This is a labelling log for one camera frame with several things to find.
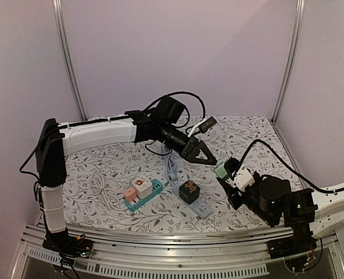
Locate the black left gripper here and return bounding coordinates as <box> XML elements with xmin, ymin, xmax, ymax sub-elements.
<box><xmin>159</xmin><ymin>122</ymin><xmax>218</xmax><ymax>166</ymax></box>

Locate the light green plug adapter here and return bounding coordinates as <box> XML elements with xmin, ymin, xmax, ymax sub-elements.
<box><xmin>213</xmin><ymin>163</ymin><xmax>230</xmax><ymax>180</ymax></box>

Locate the dark green cube adapter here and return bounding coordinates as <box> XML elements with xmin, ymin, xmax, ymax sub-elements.
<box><xmin>178</xmin><ymin>180</ymin><xmax>200</xmax><ymax>205</ymax></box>

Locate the light blue power strip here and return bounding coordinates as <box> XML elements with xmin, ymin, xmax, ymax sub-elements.
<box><xmin>187</xmin><ymin>200</ymin><xmax>212</xmax><ymax>219</ymax></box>

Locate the teal power strip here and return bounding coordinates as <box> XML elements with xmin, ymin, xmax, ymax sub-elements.
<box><xmin>124</xmin><ymin>176</ymin><xmax>163</xmax><ymax>212</ymax></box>

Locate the white cube socket adapter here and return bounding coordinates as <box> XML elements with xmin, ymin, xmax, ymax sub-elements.
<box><xmin>131</xmin><ymin>176</ymin><xmax>153</xmax><ymax>199</ymax></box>

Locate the pink plug adapter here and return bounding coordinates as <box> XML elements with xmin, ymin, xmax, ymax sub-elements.
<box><xmin>124</xmin><ymin>187</ymin><xmax>138</xmax><ymax>203</ymax></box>

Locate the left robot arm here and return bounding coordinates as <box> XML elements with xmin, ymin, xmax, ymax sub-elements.
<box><xmin>19</xmin><ymin>92</ymin><xmax>217</xmax><ymax>252</ymax></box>

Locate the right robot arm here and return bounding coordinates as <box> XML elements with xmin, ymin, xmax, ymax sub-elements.
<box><xmin>214</xmin><ymin>158</ymin><xmax>344</xmax><ymax>259</ymax></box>

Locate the floral patterned table mat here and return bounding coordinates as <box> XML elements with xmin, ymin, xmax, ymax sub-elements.
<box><xmin>63</xmin><ymin>116</ymin><xmax>303</xmax><ymax>234</ymax></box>

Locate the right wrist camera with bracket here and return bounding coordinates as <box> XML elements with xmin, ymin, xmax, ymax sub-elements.
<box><xmin>230</xmin><ymin>166</ymin><xmax>255</xmax><ymax>193</ymax></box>

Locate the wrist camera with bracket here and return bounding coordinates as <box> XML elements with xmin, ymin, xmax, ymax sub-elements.
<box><xmin>187</xmin><ymin>116</ymin><xmax>217</xmax><ymax>138</ymax></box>
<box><xmin>230</xmin><ymin>166</ymin><xmax>255</xmax><ymax>193</ymax></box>

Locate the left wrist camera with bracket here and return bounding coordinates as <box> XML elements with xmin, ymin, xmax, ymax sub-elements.
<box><xmin>187</xmin><ymin>116</ymin><xmax>217</xmax><ymax>138</ymax></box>

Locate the light blue coiled cable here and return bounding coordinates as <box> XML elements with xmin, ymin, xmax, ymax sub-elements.
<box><xmin>162</xmin><ymin>145</ymin><xmax>179</xmax><ymax>183</ymax></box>

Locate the aluminium front rail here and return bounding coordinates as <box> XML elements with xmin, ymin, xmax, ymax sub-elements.
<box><xmin>10</xmin><ymin>223</ymin><xmax>344</xmax><ymax>279</ymax></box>

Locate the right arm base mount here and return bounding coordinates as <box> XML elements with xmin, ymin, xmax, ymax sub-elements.
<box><xmin>267</xmin><ymin>234</ymin><xmax>317</xmax><ymax>273</ymax></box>

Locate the white coiled power cable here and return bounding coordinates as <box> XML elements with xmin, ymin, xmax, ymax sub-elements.
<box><xmin>90</xmin><ymin>173</ymin><xmax>126</xmax><ymax>210</ymax></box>

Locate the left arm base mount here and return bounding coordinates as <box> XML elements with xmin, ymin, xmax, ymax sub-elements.
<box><xmin>42</xmin><ymin>234</ymin><xmax>94</xmax><ymax>258</ymax></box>

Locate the right aluminium frame post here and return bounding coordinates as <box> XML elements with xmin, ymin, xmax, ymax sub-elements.
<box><xmin>271</xmin><ymin>0</ymin><xmax>306</xmax><ymax>126</ymax></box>

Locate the aluminium frame post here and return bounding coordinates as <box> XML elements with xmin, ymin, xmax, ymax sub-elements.
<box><xmin>271</xmin><ymin>0</ymin><xmax>306</xmax><ymax>126</ymax></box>
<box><xmin>52</xmin><ymin>0</ymin><xmax>88</xmax><ymax>121</ymax></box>

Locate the left aluminium frame post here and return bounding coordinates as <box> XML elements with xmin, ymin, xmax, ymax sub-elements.
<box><xmin>52</xmin><ymin>0</ymin><xmax>88</xmax><ymax>121</ymax></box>

